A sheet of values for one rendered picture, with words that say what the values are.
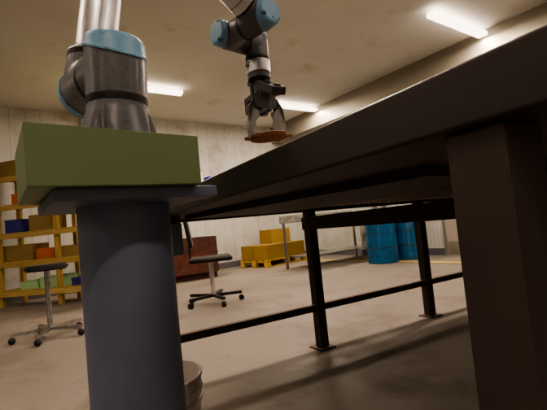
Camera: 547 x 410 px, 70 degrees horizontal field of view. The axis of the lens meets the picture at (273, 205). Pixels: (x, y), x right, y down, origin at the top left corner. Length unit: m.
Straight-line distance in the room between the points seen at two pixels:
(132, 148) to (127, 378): 0.39
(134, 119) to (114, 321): 0.36
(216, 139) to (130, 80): 7.93
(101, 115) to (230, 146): 8.11
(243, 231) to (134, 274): 8.03
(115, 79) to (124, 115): 0.07
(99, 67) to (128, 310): 0.44
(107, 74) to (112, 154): 0.20
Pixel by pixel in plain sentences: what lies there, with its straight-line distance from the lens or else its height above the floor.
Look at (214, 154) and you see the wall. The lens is 8.63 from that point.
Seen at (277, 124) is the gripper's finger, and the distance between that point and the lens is 1.25.
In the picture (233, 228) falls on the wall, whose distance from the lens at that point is 8.60.
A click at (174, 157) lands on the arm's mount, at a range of 0.70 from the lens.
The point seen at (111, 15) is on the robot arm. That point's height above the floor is 1.29.
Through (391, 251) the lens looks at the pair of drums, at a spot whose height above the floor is 0.18.
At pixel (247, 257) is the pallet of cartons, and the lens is 8.07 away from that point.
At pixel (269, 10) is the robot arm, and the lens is 1.14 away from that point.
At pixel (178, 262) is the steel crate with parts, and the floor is 0.34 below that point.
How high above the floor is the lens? 0.78
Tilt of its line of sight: 3 degrees up
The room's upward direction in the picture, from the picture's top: 6 degrees counter-clockwise
